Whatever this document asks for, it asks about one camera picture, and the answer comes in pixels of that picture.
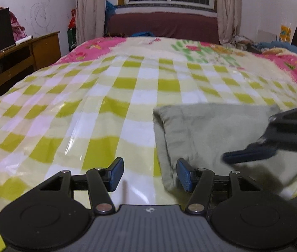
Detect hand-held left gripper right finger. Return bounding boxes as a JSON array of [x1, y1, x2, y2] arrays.
[[176, 158, 263, 215]]

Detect pink floral blanket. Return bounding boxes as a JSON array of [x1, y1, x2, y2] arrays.
[[56, 37, 297, 87]]

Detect yellow-green checkered bed sheet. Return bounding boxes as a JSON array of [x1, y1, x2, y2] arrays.
[[0, 55, 297, 252]]

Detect white papers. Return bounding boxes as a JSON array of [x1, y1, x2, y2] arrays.
[[14, 35, 34, 45]]

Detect maroon window bench cover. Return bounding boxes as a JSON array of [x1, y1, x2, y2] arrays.
[[106, 10, 220, 45]]

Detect pink cloth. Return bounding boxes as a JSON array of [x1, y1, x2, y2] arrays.
[[9, 12, 28, 42]]

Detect grey-green pants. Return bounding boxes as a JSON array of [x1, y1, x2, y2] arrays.
[[152, 104, 297, 194]]

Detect blue garment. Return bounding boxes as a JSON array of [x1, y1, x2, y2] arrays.
[[131, 31, 155, 38]]

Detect blue cloth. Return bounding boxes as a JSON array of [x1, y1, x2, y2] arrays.
[[105, 0, 116, 19]]

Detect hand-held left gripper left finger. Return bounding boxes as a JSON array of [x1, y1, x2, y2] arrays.
[[37, 157, 125, 215]]

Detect white board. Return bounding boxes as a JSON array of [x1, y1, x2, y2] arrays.
[[257, 29, 278, 43]]

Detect yellow packet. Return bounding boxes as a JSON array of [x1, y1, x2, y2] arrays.
[[280, 24, 292, 43]]

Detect pile of blue clothes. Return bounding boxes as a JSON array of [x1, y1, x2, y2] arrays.
[[257, 41, 297, 55]]

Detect beige curtain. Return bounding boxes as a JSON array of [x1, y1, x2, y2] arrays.
[[215, 0, 243, 46], [75, 0, 107, 46]]

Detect wooden desk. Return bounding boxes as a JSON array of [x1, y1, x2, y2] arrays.
[[0, 31, 62, 109]]

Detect red and green bag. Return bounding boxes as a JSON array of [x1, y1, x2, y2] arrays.
[[68, 9, 78, 52]]

